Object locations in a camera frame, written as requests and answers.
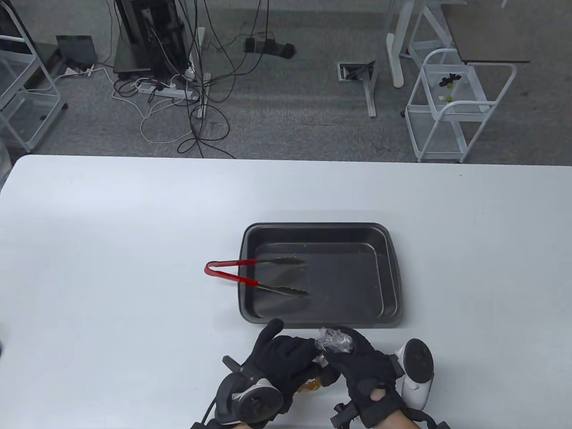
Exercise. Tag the person's right hand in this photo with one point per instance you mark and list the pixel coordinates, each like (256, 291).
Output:
(371, 371)

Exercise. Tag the person's left hand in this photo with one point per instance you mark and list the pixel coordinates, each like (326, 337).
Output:
(281, 357)

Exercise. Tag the long yellow bread slice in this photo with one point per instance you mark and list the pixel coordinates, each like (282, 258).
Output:
(310, 385)

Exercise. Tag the clear plastic bakery bag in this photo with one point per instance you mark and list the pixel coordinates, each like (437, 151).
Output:
(333, 339)

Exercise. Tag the person's right forearm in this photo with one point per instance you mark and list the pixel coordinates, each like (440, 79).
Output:
(402, 423)

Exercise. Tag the brown side table top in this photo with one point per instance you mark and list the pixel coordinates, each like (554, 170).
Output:
(487, 35)

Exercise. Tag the right black-white hand controller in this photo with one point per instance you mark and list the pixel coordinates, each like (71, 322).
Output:
(418, 362)

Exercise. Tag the black-white hand controller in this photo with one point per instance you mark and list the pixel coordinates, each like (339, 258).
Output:
(254, 402)
(418, 362)

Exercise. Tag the left black-white hand controller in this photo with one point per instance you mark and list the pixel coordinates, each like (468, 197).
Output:
(254, 402)

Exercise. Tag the dark metal baking tray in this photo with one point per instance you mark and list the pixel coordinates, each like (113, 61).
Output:
(348, 277)

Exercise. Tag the white cart with small items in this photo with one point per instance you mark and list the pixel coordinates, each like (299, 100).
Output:
(464, 117)

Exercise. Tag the white power strip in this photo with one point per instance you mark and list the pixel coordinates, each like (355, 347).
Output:
(170, 91)

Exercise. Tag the floor socket box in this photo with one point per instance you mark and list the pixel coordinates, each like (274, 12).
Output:
(353, 71)

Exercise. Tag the small black object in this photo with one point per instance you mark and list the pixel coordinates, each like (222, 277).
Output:
(449, 80)

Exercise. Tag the black power adapter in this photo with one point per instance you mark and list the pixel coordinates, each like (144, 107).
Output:
(263, 46)

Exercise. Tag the white power adapter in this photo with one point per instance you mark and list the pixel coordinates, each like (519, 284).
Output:
(78, 71)

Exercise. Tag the empty white rolling cart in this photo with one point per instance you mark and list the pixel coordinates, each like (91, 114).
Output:
(27, 111)

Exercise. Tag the black computer tower stand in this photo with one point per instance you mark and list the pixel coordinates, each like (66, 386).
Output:
(143, 27)

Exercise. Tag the dark laptop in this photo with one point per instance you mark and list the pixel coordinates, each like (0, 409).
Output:
(76, 49)

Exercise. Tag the black flat panel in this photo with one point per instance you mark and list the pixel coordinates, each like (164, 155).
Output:
(11, 22)

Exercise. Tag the white desk leg frame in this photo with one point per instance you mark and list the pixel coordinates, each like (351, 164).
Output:
(395, 53)

